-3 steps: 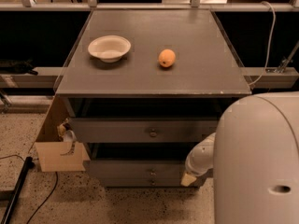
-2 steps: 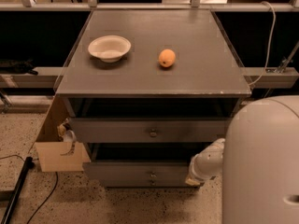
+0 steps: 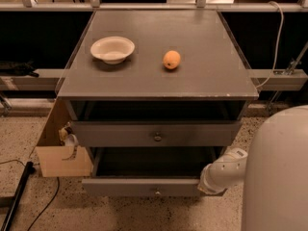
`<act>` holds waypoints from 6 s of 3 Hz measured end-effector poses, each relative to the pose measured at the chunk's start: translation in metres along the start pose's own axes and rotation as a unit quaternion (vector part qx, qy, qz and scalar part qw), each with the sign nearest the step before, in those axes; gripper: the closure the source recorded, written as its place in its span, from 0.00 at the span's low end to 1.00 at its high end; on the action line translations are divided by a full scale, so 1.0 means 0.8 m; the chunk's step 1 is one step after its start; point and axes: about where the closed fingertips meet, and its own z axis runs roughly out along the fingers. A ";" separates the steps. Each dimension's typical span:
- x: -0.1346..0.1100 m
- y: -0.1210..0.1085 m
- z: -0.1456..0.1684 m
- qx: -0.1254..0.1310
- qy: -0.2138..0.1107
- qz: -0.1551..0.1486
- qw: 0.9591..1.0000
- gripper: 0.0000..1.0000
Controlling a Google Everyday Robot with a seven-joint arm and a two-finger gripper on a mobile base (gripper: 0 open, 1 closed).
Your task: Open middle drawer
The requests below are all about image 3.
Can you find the white bowl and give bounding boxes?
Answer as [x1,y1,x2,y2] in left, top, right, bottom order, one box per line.
[90,37,135,64]

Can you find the white hanging cable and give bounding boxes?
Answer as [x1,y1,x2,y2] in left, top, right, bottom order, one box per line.
[255,1,285,90]

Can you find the metal clamp stand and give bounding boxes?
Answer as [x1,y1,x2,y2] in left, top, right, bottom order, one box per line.
[266,40,308,115]

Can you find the grey drawer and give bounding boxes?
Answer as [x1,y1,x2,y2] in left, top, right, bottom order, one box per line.
[71,121,242,147]
[83,146,221,197]

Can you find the crumpled items in box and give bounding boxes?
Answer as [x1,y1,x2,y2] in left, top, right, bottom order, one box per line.
[59,122,79,146]

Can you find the black object on rail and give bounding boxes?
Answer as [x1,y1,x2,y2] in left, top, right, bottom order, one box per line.
[0,61,39,78]

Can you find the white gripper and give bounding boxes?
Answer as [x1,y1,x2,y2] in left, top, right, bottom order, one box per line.
[197,164,224,195]

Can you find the grey drawer cabinet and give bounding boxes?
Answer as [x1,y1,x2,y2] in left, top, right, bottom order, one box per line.
[57,9,260,194]

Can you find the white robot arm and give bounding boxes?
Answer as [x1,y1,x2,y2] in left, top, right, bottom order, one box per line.
[197,105,308,231]

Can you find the grey top drawer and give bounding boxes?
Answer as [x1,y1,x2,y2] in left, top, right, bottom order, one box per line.
[71,121,242,147]

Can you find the black floor cable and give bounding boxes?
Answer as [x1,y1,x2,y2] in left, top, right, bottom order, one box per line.
[0,159,62,231]

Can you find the cardboard box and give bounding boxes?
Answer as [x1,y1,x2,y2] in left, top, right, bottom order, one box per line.
[36,100,92,177]

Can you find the black bar on floor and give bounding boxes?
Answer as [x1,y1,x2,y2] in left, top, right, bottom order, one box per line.
[0,162,35,231]

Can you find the orange fruit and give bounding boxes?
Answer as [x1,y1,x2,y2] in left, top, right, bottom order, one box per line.
[163,50,181,70]

